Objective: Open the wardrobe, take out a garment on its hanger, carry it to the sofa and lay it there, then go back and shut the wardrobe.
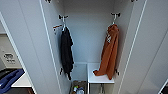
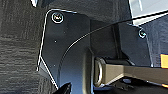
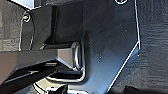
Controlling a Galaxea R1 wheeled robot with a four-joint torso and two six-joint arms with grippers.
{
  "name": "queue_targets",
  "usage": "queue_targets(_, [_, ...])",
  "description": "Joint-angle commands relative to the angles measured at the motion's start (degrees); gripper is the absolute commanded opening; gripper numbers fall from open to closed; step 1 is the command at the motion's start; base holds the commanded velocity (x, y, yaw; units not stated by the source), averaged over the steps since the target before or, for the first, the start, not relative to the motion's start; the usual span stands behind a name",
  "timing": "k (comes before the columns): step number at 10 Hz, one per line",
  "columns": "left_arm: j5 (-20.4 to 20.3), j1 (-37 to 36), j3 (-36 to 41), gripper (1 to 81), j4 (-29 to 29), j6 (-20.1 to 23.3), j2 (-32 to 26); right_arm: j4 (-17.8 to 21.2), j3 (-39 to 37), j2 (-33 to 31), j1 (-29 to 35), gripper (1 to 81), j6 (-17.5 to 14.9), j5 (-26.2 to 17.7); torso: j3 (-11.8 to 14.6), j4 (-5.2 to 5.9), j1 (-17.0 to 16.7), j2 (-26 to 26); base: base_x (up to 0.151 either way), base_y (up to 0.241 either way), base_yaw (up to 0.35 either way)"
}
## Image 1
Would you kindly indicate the black wall hook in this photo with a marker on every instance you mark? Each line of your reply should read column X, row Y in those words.
column 116, row 14
column 63, row 16

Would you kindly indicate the brown storage basket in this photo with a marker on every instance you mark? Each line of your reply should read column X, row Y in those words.
column 72, row 84

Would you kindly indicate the white clothes hanger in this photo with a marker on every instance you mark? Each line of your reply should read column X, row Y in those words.
column 114, row 21
column 64, row 26

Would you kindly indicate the orange hoodie white lettering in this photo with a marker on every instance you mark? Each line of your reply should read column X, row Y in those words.
column 109, row 52

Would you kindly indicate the white inner shelf unit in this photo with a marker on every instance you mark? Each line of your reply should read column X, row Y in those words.
column 92, row 71

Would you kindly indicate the white blue bottle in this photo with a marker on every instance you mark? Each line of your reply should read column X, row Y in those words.
column 81, row 91

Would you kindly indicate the white wardrobe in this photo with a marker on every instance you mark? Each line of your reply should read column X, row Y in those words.
column 88, row 33

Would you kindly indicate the black garment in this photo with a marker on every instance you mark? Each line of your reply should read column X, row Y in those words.
column 66, row 50

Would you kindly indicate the white wardrobe door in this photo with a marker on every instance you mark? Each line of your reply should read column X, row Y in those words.
column 30, row 40
column 146, row 40

